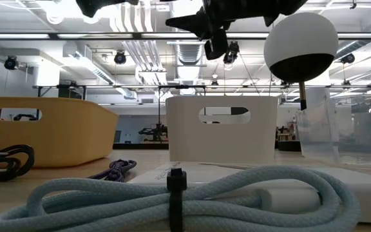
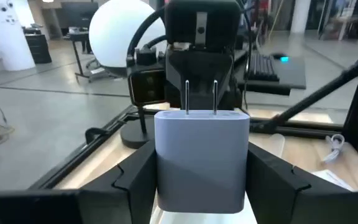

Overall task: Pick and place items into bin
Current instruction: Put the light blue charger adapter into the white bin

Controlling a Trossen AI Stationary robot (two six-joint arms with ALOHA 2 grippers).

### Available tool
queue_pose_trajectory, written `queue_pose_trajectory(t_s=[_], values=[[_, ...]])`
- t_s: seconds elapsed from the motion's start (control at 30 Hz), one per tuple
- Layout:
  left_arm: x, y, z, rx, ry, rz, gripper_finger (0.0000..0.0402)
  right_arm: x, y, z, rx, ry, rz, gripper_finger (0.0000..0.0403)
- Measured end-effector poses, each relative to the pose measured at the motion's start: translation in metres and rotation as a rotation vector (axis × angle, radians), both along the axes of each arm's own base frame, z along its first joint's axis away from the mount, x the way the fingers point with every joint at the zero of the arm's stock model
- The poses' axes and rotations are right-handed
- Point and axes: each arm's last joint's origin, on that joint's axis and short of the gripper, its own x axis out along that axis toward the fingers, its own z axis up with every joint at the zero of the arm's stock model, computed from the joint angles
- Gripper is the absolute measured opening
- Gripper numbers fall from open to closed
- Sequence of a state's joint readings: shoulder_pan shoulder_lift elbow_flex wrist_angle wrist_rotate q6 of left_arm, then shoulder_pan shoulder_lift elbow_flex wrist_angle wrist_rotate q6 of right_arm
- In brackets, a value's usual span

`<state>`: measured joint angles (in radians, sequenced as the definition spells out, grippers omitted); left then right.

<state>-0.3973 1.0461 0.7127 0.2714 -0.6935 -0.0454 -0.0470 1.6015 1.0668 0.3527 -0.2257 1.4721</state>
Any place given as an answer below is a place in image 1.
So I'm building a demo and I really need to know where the white charger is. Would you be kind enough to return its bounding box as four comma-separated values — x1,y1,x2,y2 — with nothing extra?
258,188,321,214

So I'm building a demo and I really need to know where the white globe lamp black base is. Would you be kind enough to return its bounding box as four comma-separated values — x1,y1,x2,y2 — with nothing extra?
263,12,339,111

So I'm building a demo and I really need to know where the black overhead rail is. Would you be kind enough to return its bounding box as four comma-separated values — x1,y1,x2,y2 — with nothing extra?
0,32,371,41

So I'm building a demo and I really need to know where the black cable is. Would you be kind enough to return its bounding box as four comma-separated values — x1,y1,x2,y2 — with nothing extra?
0,144,35,182

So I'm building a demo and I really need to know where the light blue braided cable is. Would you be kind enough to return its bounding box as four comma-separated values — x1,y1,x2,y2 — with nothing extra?
0,166,362,232

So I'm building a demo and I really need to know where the white plastic bin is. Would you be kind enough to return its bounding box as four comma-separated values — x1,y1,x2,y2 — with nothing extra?
166,95,278,164

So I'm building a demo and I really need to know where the yellow plastic bin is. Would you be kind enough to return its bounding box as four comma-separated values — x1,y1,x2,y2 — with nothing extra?
0,96,119,168

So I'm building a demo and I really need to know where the black cable tie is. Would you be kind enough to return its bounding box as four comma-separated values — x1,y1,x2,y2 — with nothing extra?
166,168,188,232

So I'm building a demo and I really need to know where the black hanging reel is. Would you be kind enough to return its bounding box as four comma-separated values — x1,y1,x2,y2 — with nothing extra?
113,50,128,65
4,55,19,71
341,52,356,64
222,41,240,64

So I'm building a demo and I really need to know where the purple braided cable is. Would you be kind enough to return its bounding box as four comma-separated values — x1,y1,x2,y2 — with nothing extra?
88,159,137,183

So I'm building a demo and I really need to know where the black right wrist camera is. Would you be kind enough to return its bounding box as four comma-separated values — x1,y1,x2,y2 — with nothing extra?
204,28,230,61

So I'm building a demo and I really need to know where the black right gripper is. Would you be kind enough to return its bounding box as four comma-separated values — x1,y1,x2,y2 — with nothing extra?
165,0,309,40

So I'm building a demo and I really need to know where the background robot station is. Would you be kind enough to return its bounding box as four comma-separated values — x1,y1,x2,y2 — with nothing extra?
138,123,169,143

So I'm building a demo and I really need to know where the clear plastic bag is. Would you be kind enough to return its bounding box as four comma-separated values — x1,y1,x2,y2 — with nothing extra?
296,95,371,165

